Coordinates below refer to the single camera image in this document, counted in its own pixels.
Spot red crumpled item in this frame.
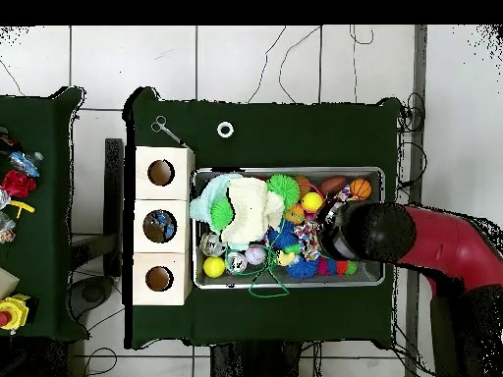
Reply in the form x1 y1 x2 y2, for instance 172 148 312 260
1 169 37 198

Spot blue spiky ball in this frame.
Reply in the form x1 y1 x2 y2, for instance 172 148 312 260
268 221 300 251

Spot cream knitted cloth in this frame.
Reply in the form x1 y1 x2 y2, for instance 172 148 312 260
220 177 285 246

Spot beige box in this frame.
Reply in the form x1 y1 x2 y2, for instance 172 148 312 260
0 267 20 300

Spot blue and clear packet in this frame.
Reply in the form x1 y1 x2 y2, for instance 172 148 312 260
9 150 44 178

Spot thin black cable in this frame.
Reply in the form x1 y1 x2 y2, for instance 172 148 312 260
247 25 288 104
277 25 322 105

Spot wire mesh bin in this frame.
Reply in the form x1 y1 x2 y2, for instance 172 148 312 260
191 167 385 291

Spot yellow emergency stop button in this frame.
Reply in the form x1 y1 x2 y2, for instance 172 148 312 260
0 294 31 334

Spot yellow plastic piece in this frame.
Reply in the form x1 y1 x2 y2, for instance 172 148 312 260
9 199 36 220

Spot silver scissors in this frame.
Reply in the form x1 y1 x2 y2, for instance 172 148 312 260
150 115 189 149

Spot large green spiky toy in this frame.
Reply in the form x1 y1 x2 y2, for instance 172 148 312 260
265 173 301 210

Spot brown football toy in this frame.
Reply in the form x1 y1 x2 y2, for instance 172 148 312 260
318 176 349 197

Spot dark green tablecloth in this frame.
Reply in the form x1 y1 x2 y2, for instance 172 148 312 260
0 86 89 342
123 86 402 350

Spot clear plastic packet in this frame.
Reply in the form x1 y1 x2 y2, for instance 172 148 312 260
0 211 17 244

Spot yellow smiley ball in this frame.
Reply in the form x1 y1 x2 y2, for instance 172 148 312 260
301 190 324 213

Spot light blue muslin cloth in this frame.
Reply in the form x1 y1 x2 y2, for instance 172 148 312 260
189 172 247 252

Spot small green spiky toy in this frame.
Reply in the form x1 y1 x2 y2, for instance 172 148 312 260
209 196 236 233

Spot wooden box with three holes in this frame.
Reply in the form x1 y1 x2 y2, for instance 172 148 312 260
132 145 196 306

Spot orange basketball toy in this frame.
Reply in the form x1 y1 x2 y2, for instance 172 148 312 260
349 179 373 201

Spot plain yellow ball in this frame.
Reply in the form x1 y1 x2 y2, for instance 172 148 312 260
202 255 227 279

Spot black upright panel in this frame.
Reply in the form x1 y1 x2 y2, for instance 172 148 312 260
103 137 125 276

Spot colourful spotted cloth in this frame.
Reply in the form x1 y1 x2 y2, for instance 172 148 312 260
333 184 360 204

